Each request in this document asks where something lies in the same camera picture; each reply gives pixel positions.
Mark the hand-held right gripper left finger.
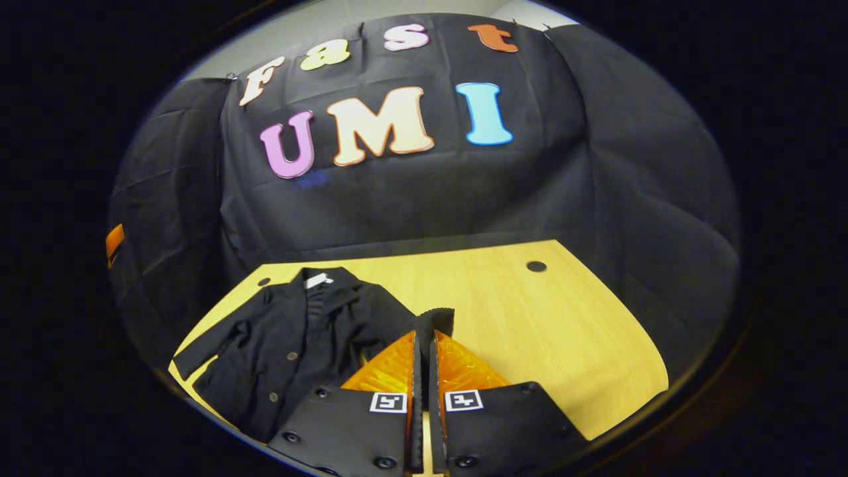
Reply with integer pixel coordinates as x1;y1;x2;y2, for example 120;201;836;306
268;329;425;477

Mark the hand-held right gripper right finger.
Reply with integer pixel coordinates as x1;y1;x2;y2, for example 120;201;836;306
427;329;589;477

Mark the black buttoned jacket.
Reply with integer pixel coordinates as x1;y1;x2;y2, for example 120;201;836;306
172;266;456;443

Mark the black backdrop cloth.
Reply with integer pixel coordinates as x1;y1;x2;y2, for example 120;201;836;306
106;13;741;382

